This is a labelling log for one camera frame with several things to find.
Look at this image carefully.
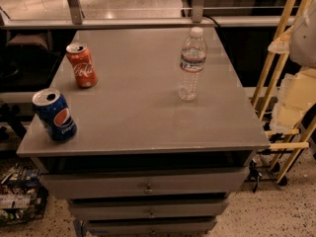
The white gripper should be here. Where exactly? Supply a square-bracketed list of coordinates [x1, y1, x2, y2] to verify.
[270, 68, 316, 133]

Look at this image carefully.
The clear plastic water bottle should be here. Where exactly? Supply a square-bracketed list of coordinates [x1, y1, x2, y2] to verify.
[178, 27, 207, 102]

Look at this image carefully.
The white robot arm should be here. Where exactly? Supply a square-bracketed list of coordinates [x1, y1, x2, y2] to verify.
[268, 0, 316, 133]

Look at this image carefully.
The yellow wooden rack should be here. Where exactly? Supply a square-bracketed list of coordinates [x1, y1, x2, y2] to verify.
[251, 0, 316, 186]

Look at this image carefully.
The top grey drawer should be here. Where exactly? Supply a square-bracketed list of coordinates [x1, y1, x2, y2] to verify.
[40, 167, 249, 199]

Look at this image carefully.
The grey drawer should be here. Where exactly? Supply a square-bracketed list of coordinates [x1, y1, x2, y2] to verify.
[69, 199, 228, 220]
[86, 218, 216, 236]
[40, 167, 249, 199]

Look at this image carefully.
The middle grey drawer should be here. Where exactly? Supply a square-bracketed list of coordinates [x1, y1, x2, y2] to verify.
[69, 199, 228, 220]

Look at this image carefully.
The bottom grey drawer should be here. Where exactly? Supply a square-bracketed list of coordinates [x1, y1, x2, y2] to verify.
[86, 218, 216, 236]

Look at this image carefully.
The grey drawer cabinet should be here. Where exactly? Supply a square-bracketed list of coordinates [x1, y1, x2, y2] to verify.
[16, 27, 272, 237]

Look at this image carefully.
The orange Coca-Cola can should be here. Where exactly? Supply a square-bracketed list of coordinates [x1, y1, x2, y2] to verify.
[66, 42, 98, 88]

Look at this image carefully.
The blue Pepsi can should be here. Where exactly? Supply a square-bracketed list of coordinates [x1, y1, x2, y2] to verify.
[33, 88, 77, 141]

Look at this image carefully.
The box of snack packets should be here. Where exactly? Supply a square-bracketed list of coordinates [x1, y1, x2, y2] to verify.
[0, 165, 48, 226]

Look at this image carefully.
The black cable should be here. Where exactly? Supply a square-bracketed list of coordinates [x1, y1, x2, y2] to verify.
[202, 14, 236, 71]

